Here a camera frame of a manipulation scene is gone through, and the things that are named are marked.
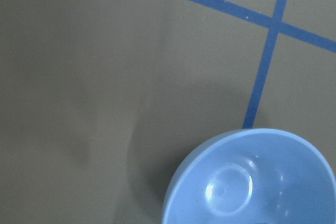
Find blue bowl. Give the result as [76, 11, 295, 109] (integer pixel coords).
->
[161, 129, 335, 223]

